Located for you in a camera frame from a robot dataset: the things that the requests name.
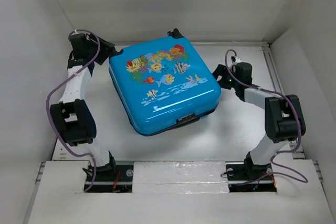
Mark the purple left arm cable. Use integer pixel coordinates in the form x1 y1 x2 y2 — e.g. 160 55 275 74
46 29 101 192

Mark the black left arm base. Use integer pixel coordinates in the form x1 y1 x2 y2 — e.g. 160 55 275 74
83 162 134 194

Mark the blue hard-shell suitcase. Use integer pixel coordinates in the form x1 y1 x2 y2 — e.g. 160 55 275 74
109 28 221 136

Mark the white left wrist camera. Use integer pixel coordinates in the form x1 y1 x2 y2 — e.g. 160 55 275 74
68 29 87 40

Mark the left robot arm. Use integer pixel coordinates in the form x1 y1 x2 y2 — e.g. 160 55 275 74
47 30 117 180

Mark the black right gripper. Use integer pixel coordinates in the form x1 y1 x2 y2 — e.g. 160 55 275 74
205 63 240 90

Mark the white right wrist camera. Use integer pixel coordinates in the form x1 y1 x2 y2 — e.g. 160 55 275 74
231 56 242 65

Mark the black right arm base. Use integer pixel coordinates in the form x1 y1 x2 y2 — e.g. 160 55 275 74
221 164 277 193

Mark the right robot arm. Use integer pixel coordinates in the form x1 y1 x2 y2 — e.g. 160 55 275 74
213 62 306 184

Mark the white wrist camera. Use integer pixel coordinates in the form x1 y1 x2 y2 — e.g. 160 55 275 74
231 56 242 65
68 29 87 40

